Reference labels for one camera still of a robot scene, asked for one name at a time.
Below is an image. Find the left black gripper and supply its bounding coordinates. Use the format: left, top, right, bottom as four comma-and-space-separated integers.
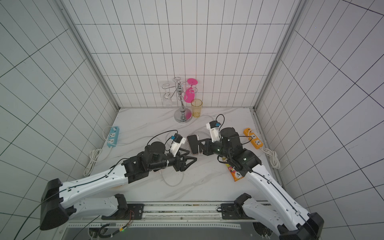
149, 149, 197, 172

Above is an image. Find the black smartphone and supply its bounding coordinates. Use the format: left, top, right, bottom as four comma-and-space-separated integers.
187, 135, 200, 155

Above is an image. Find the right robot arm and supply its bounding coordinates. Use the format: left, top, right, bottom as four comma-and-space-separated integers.
171, 127, 324, 240

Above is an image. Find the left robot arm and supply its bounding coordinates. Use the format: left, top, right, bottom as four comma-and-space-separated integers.
40, 142, 197, 231

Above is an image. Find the chrome glass rack stand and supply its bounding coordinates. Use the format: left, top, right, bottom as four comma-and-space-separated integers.
170, 77, 193, 124

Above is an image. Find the yellow plastic cup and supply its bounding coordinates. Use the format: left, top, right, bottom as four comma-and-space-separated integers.
191, 99, 203, 118

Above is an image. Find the orange snack packet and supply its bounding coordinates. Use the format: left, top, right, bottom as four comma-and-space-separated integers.
226, 164, 243, 182

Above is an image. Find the pink hanging wine glass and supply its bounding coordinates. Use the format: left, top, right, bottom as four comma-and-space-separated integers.
184, 78, 198, 103

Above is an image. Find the orange power strip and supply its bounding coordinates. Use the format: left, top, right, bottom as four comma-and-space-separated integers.
243, 128, 264, 150

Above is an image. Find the clear hanging wine glass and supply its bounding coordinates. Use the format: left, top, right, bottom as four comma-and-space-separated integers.
162, 83, 173, 107

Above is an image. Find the teal power strip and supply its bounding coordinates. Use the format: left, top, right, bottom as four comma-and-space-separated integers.
107, 126, 120, 148

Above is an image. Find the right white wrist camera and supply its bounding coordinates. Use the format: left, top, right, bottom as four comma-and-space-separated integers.
206, 120, 221, 143

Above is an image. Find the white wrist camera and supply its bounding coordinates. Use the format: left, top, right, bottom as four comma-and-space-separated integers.
206, 120, 221, 143
170, 134, 187, 157

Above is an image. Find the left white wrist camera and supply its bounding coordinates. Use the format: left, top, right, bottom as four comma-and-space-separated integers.
170, 134, 187, 157

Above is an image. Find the aluminium mounting rail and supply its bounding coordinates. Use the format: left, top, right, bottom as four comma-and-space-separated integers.
59, 200, 304, 230

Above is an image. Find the orange strip white cord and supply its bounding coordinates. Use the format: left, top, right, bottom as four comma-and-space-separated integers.
261, 146, 281, 170

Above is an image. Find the white strip power cord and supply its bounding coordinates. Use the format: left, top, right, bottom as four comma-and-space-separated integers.
83, 125, 113, 177

